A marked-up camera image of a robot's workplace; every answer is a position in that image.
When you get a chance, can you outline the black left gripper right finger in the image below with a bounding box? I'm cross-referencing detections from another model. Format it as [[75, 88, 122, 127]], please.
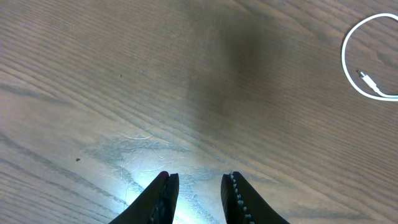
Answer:
[[221, 171, 289, 224]]

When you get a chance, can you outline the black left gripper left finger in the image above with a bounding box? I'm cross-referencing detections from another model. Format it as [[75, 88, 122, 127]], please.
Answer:
[[109, 171, 179, 224]]

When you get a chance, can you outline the white usb cable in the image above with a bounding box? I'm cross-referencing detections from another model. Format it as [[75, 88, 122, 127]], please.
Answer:
[[341, 12, 398, 102]]

